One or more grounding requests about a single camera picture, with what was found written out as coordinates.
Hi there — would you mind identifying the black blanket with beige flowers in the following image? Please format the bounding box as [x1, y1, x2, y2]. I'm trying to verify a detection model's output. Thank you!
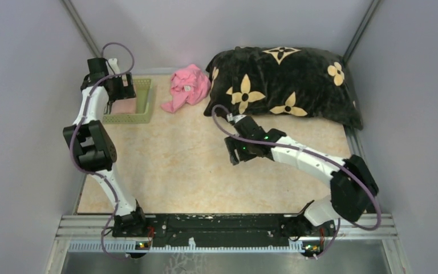
[203, 46, 363, 130]

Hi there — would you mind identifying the bright pink crumpled towel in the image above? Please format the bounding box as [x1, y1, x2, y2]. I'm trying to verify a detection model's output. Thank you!
[161, 64, 211, 113]

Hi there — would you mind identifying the green perforated plastic basket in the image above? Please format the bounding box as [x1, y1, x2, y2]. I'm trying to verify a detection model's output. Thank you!
[102, 77, 155, 124]

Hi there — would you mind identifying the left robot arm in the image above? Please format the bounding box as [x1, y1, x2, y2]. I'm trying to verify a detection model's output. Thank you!
[63, 74, 148, 237]

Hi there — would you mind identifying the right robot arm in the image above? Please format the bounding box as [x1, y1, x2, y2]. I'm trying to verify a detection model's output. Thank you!
[225, 114, 382, 235]

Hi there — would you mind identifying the light salmon pink towel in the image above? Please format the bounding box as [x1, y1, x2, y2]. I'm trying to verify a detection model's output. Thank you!
[110, 98, 136, 115]

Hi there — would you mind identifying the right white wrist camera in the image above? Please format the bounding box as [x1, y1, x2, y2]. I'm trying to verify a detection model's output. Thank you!
[226, 114, 246, 125]

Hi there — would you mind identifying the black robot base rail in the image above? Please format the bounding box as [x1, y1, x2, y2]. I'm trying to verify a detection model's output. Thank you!
[112, 213, 335, 251]

